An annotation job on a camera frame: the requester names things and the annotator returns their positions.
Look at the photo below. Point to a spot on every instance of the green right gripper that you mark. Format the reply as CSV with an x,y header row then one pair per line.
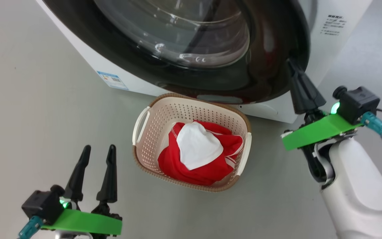
x,y
317,132

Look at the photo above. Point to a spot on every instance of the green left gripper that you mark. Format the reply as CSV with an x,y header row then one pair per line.
x,y
85,222

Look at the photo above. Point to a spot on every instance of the red and white garment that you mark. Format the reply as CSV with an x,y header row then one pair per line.
x,y
184,169

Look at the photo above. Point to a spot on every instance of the round glass washer door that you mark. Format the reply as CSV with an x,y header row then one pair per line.
x,y
111,43

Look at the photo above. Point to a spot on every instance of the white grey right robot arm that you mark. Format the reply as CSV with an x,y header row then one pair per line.
x,y
360,192

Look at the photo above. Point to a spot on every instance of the white front-load washing machine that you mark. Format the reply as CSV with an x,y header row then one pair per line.
x,y
327,56

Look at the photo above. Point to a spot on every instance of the cream laundry basket brown rim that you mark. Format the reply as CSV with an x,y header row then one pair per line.
x,y
164,113

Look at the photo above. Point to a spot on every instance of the round white drain filter cover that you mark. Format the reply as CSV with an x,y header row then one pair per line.
x,y
264,109

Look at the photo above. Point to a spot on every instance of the blue energy label sticker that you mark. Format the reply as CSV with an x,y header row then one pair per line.
x,y
112,80

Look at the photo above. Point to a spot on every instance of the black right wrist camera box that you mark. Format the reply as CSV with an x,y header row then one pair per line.
x,y
356,103

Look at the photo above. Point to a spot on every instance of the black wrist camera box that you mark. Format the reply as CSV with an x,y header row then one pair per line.
x,y
356,103
41,204

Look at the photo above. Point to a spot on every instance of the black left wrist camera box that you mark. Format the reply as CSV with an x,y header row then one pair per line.
x,y
41,204

